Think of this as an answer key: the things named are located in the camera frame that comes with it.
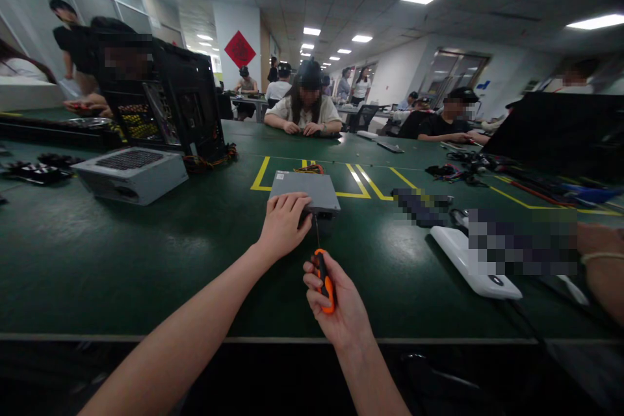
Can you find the person's right hand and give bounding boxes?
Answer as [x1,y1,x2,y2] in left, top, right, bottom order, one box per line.
[302,255,378,348]

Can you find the person's left hand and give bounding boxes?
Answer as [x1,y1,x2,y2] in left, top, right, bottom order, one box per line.
[257,192,313,261]

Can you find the person's right thumb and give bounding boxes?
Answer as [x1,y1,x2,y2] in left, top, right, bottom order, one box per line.
[302,260,324,290]

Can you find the person's left fingers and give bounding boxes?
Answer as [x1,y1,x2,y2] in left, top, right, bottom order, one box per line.
[266,192,313,215]

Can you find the person's right fingers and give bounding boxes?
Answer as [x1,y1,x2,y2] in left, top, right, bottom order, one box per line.
[323,255,353,312]

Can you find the orange black screwdriver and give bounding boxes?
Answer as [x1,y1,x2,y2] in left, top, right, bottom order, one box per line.
[311,213,338,315]

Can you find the grey power supply unit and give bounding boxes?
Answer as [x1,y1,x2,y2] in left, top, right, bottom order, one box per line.
[267,170,343,237]

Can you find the black office chair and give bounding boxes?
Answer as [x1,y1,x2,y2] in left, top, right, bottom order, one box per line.
[346,103,381,133]

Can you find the white flat device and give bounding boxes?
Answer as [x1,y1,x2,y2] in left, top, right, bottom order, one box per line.
[429,224,523,301]

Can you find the black computer case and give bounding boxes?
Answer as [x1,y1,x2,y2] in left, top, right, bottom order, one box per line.
[95,33,240,174]

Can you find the silver power supply with fan grille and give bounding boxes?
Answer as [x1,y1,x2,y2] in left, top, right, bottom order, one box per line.
[71,146,190,207]

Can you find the green table mat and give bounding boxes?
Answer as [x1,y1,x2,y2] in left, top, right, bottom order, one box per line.
[0,106,624,342]

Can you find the metal bowl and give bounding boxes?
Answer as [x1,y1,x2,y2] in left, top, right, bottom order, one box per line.
[67,116,114,130]

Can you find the long black tray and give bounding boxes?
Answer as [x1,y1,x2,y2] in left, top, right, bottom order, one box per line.
[0,113,123,150]

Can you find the black computer parts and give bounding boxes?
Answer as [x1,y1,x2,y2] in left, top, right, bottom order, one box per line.
[0,152,85,187]

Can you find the large black panel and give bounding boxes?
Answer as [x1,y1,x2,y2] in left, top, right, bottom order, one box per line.
[481,91,624,178]

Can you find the white box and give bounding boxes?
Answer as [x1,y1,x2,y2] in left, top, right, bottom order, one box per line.
[0,76,75,112]

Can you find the red diamond wall decoration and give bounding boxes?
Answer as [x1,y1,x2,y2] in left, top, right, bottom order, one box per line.
[224,29,257,69]

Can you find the tangle of black cables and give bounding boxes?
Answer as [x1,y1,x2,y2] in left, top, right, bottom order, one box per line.
[424,150,517,189]

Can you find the red handled tool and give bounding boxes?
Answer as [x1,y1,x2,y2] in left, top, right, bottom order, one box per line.
[506,179,579,208]

